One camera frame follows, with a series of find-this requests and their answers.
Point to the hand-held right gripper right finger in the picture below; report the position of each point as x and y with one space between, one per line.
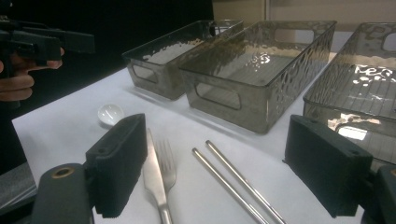
327 168

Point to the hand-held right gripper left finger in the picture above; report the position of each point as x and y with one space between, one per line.
118 165

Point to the metal table knife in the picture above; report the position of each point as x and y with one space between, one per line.
152 174

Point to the metal fork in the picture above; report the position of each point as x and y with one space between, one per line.
168 174

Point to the white ceramic spoon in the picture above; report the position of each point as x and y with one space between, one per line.
110 113

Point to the smoky clear plastic bin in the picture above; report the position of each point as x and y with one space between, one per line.
342 90
155 77
255 115

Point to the metal chopstick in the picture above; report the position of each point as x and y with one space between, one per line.
224 183
246 183

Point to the beige wooden shelf unit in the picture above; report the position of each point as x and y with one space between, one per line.
236 9

